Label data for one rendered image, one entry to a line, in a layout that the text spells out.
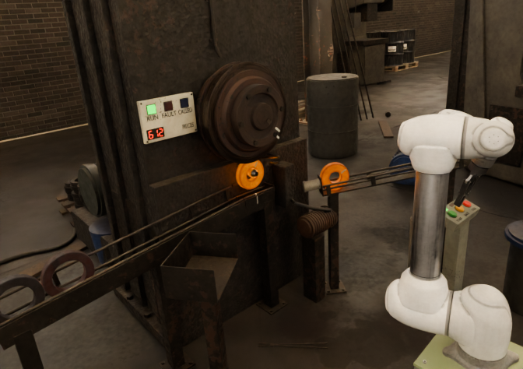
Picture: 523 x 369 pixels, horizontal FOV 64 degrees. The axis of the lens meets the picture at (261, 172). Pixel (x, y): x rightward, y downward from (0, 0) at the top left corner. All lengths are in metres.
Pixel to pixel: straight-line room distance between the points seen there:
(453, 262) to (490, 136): 1.09
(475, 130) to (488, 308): 0.57
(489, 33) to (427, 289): 3.03
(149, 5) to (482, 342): 1.71
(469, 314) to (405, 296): 0.20
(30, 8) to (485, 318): 7.36
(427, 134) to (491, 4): 2.94
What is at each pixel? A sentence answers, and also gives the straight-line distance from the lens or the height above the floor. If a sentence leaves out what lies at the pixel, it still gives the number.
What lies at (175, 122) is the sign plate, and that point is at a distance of 1.89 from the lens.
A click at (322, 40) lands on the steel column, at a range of 6.14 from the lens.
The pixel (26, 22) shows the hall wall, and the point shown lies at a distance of 7.80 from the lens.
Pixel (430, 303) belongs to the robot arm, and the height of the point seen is 0.59.
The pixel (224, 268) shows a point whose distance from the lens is 1.71.
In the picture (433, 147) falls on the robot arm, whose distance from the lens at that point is 1.37.
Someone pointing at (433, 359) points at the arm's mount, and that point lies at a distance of 1.71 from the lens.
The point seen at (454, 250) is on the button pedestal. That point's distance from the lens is 2.27.
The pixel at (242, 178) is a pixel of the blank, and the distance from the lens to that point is 2.02.
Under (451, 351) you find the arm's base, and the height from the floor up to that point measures 0.38.
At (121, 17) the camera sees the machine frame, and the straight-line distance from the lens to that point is 1.80.
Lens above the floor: 1.52
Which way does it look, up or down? 20 degrees down
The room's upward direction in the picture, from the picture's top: 4 degrees counter-clockwise
